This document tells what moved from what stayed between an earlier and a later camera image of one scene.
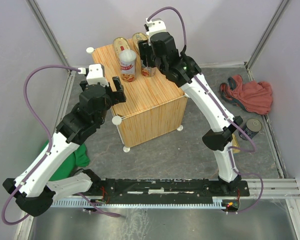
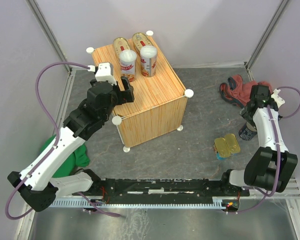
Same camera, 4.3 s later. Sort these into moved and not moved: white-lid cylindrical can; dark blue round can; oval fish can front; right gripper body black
Moved: right gripper body black
Not moved: white-lid cylindrical can; oval fish can front; dark blue round can
